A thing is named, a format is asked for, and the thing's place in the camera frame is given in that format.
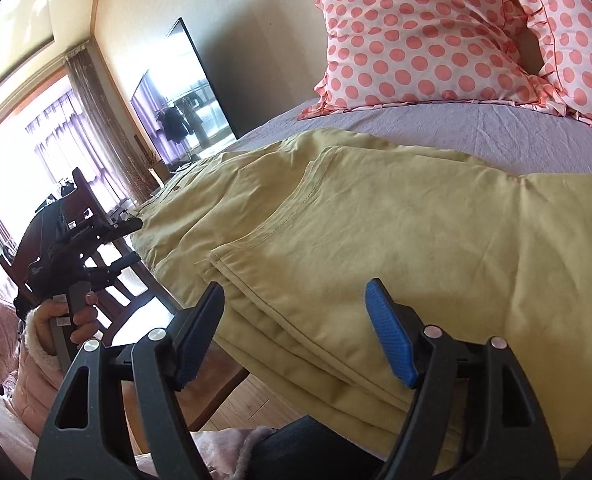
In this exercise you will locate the right polka dot pillow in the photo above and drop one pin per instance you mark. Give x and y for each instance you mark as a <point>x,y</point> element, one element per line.
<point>563,29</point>

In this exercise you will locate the lavender bed sheet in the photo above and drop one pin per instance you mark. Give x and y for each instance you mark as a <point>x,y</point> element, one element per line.
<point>515,139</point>

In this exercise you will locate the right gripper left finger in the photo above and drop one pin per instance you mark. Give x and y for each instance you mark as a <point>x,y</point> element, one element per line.
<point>196,333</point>

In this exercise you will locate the brown window curtain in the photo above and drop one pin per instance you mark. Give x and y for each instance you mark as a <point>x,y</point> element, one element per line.
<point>125,159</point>

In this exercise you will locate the dark wooden chair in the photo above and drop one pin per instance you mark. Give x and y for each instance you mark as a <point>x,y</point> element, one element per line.
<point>135,288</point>

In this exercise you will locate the black flat television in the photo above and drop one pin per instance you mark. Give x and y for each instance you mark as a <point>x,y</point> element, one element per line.
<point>177,105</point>

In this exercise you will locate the khaki pants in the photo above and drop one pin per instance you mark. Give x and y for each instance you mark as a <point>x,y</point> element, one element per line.
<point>294,231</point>

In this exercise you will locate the polka dot pillow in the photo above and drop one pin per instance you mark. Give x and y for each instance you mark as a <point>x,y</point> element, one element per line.
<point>395,52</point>
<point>563,29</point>

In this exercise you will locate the left polka dot pillow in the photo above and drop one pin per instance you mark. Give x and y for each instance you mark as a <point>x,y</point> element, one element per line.
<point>395,52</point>

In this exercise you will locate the pink jacket sleeve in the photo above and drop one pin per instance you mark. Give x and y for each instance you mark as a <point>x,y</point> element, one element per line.
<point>23,413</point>

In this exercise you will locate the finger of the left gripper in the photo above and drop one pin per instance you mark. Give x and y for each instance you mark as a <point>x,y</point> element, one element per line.
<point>112,271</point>
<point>121,228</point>

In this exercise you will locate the person's leg in jeans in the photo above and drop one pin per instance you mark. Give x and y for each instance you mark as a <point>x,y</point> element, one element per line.
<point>307,450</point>

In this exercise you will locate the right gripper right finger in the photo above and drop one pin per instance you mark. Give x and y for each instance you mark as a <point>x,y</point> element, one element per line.
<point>397,329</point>

